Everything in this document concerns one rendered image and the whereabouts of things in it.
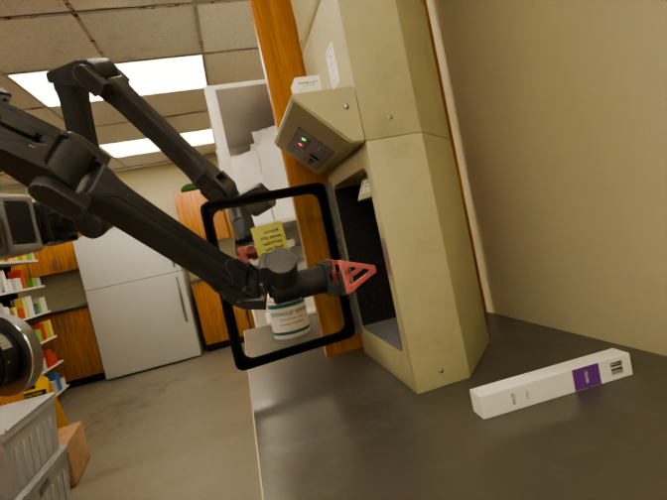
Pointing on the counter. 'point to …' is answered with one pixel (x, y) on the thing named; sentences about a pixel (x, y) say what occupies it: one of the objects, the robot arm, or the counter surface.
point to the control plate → (309, 149)
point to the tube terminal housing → (406, 185)
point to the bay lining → (359, 220)
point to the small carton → (306, 84)
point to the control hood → (324, 123)
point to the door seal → (229, 304)
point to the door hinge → (342, 251)
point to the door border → (331, 258)
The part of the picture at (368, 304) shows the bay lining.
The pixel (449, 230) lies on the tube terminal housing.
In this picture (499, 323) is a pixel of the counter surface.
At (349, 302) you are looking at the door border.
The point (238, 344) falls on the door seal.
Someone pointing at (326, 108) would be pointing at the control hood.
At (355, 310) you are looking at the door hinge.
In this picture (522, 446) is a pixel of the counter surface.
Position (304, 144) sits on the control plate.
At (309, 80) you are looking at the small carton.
